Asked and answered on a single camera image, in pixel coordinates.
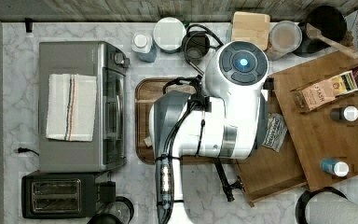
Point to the white-capped blue bottle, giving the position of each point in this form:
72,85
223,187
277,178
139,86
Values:
143,46

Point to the black utensil crock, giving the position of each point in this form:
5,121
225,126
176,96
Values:
332,24

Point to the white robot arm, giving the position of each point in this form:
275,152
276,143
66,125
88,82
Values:
221,113

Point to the glass jar with black lid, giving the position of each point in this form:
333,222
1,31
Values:
121,211

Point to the white-lidded round container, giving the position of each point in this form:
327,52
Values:
168,34

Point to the black slot toaster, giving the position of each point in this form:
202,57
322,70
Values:
65,195

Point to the silver toaster oven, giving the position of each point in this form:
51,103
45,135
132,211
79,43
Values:
108,63

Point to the wooden cabinet top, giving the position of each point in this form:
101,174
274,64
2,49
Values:
315,135

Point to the black wall clip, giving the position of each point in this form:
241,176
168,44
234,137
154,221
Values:
29,25

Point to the dark grey spice shaker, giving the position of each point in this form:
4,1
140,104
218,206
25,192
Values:
347,113

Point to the small wooden block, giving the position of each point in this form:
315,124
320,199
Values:
148,141

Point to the wooden drawer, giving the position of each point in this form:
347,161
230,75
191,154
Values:
267,173

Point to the striped white dish towel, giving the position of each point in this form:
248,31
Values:
71,107

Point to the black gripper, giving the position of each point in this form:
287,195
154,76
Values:
227,188

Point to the clear-lidded plastic jar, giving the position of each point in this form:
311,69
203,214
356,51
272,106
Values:
284,37

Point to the wooden-lidded green container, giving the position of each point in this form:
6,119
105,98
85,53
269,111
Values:
251,27

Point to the black mug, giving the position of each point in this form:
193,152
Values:
195,46

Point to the paper towel roll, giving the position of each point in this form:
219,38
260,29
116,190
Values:
325,206

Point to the tea bag packet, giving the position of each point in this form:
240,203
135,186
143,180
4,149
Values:
276,132

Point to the wooden tea bag caddy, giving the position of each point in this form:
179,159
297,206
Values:
325,90

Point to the blue salt shaker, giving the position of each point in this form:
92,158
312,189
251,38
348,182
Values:
335,167

